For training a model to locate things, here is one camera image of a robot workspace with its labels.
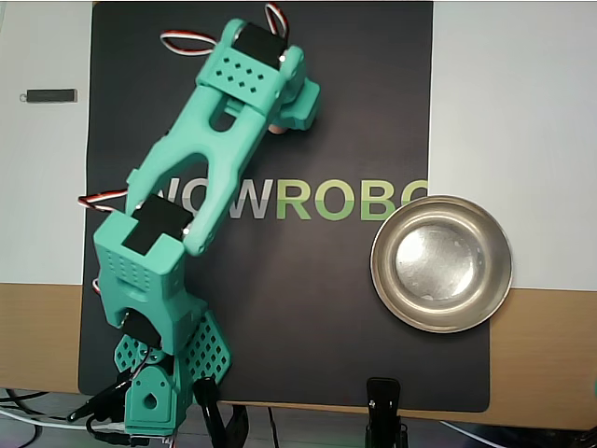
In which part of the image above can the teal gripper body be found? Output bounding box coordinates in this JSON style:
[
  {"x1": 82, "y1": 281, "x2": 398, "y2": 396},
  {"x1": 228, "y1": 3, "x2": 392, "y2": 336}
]
[{"x1": 278, "y1": 77, "x2": 323, "y2": 133}]

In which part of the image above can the teal perforated robot base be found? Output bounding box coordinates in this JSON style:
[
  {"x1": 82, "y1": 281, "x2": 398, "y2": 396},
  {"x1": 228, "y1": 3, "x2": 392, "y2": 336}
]
[{"x1": 111, "y1": 310, "x2": 233, "y2": 438}]

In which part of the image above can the metal bowl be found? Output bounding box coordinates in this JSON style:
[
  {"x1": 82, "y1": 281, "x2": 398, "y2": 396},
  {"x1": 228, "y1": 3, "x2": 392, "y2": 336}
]
[{"x1": 369, "y1": 193, "x2": 514, "y2": 334}]

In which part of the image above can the black WOWROBO mat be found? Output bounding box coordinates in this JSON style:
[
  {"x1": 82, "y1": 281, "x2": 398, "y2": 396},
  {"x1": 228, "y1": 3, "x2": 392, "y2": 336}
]
[{"x1": 77, "y1": 1, "x2": 492, "y2": 414}]

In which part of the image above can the white paper sheet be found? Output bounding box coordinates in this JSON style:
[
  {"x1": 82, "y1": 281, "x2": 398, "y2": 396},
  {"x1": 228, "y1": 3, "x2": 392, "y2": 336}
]
[{"x1": 0, "y1": 0, "x2": 597, "y2": 291}]

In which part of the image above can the black USB stick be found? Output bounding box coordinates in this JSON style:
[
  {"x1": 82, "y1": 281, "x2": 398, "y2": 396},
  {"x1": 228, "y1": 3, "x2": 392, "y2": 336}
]
[{"x1": 19, "y1": 87, "x2": 79, "y2": 105}]

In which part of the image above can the black clamp right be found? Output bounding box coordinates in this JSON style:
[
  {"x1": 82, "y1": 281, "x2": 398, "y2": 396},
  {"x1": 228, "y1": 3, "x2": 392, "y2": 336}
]
[{"x1": 365, "y1": 376, "x2": 408, "y2": 448}]

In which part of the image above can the black spring clamp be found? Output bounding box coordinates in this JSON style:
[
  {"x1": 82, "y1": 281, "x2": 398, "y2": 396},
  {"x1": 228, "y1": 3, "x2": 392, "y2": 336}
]
[
  {"x1": 66, "y1": 368, "x2": 134, "y2": 424},
  {"x1": 192, "y1": 376, "x2": 252, "y2": 448}
]

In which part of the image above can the gripper servo cable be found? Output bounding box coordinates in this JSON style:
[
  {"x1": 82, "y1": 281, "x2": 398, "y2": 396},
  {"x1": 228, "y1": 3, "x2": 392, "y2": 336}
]
[{"x1": 264, "y1": 2, "x2": 291, "y2": 38}]

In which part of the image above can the forearm servo cable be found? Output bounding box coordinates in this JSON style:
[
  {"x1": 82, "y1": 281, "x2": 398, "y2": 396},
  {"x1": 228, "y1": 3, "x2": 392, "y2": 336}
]
[{"x1": 160, "y1": 29, "x2": 216, "y2": 58}]

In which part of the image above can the upper arm servo cable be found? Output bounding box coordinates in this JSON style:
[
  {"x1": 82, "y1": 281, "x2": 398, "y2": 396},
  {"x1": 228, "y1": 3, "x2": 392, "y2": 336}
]
[{"x1": 76, "y1": 188, "x2": 131, "y2": 214}]

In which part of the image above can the thin black cable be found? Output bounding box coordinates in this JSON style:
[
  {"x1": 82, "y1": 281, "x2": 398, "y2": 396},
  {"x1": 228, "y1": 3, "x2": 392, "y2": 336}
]
[{"x1": 267, "y1": 405, "x2": 282, "y2": 448}]

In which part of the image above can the white cable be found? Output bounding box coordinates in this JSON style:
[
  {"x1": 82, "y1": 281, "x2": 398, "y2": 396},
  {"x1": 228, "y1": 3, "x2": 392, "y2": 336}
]
[
  {"x1": 0, "y1": 404, "x2": 90, "y2": 428},
  {"x1": 437, "y1": 419, "x2": 498, "y2": 444}
]

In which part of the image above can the black cable bundle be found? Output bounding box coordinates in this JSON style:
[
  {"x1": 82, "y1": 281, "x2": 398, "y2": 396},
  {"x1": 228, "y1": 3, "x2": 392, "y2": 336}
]
[{"x1": 0, "y1": 385, "x2": 52, "y2": 448}]

